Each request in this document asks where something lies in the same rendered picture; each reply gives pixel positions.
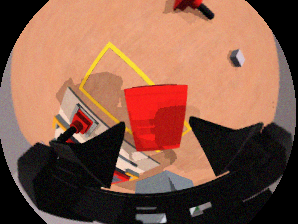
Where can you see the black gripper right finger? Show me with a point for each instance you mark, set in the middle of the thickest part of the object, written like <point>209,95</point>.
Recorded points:
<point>221,144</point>

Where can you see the yellow rectangular outline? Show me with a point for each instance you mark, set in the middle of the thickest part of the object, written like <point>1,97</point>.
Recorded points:
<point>132,65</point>

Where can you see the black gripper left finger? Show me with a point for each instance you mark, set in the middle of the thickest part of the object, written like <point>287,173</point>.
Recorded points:
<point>98,155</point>

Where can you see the red rectangular shell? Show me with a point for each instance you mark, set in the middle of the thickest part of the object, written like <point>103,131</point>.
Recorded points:
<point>156,115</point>

